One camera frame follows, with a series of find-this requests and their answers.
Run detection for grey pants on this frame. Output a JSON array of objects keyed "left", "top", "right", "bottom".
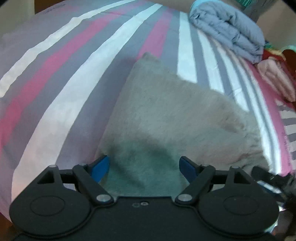
[{"left": 95, "top": 52, "right": 269, "bottom": 197}]

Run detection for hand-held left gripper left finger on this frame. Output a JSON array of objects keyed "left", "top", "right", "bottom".
[{"left": 37, "top": 155, "right": 114, "bottom": 205}]

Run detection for folded light blue quilt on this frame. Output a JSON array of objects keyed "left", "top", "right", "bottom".
[{"left": 188, "top": 0, "right": 265, "bottom": 64}]

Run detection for bed with striped sheet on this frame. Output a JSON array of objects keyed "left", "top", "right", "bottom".
[{"left": 0, "top": 0, "right": 296, "bottom": 222}]

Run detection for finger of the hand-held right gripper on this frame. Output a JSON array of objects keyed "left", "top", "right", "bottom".
[
  {"left": 257, "top": 176, "right": 296, "bottom": 210},
  {"left": 251, "top": 165, "right": 289, "bottom": 187}
]

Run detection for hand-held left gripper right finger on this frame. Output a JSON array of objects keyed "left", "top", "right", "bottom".
[{"left": 175, "top": 156, "right": 251, "bottom": 206}]

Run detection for folded pink blanket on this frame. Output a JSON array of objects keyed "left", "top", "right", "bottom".
[{"left": 257, "top": 59, "right": 296, "bottom": 102}]

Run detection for red and white headboard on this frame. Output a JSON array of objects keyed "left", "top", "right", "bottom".
[{"left": 281, "top": 45, "right": 296, "bottom": 64}]

